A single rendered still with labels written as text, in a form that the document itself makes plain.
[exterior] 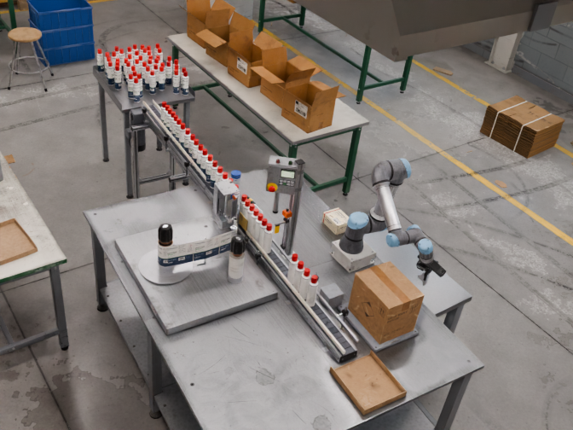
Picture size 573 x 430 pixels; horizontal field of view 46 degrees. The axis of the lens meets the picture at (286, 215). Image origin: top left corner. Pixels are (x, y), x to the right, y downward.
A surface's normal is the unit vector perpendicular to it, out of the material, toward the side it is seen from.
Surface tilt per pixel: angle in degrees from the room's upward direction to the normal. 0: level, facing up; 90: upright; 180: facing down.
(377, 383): 0
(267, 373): 0
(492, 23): 90
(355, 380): 0
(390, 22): 90
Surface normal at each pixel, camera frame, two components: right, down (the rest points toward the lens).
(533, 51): -0.82, 0.27
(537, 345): 0.11, -0.79
